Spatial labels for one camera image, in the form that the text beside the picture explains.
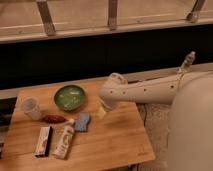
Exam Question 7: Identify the white lotion bottle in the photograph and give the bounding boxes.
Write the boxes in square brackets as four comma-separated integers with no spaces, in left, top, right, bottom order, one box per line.
[53,119,75,159]

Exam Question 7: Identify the middle metal railing post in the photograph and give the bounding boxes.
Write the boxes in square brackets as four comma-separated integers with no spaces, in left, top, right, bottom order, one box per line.
[108,0,118,30]

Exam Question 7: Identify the wooden table board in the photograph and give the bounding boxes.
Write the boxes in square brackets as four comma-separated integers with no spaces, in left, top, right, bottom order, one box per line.
[0,81,155,171]

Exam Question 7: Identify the right metal railing post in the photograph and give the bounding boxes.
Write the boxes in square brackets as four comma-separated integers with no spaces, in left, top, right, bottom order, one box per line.
[186,0,206,23]

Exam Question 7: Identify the left metal railing post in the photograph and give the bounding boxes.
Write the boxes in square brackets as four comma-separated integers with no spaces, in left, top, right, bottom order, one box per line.
[36,0,56,36]

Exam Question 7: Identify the white ceramic cup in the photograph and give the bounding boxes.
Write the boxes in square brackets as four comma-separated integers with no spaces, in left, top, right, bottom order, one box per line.
[21,98,42,121]

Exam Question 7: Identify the green ceramic bowl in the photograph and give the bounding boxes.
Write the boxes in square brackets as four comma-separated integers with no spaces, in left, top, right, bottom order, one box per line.
[54,85,86,111]

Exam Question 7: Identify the blue sponge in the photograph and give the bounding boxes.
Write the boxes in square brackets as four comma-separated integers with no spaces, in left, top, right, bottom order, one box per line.
[75,113,91,132]

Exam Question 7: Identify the small clear bottle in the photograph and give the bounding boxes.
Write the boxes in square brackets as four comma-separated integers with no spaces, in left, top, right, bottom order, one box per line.
[178,51,195,73]

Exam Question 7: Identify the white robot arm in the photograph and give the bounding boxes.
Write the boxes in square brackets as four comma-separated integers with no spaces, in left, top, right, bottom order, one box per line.
[99,72,213,171]

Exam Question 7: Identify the metal railing post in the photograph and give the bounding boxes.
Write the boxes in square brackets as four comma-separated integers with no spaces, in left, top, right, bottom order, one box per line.
[36,0,56,36]
[186,0,206,23]
[108,0,118,30]

